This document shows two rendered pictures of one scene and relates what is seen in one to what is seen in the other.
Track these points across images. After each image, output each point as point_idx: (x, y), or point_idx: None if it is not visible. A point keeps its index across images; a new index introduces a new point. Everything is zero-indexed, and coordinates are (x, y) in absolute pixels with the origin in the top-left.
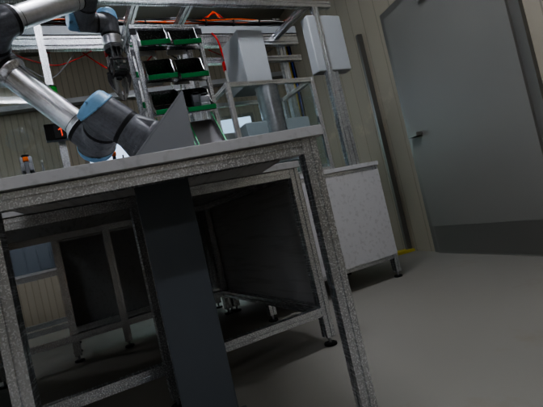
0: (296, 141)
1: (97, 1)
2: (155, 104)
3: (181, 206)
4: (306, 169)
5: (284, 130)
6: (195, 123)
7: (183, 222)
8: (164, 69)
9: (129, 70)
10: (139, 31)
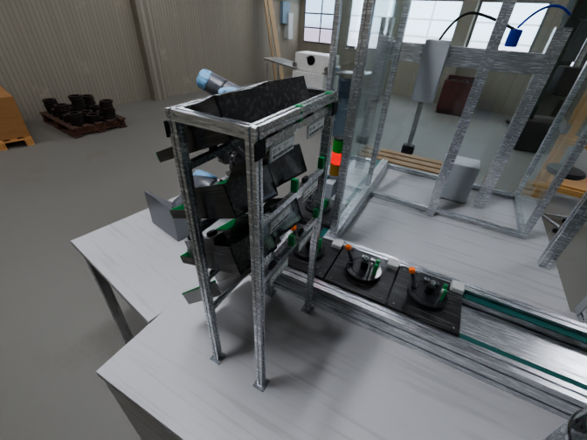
0: None
1: (209, 92)
2: (296, 220)
3: None
4: None
5: (94, 230)
6: (242, 277)
7: None
8: (278, 176)
9: (220, 161)
10: (296, 79)
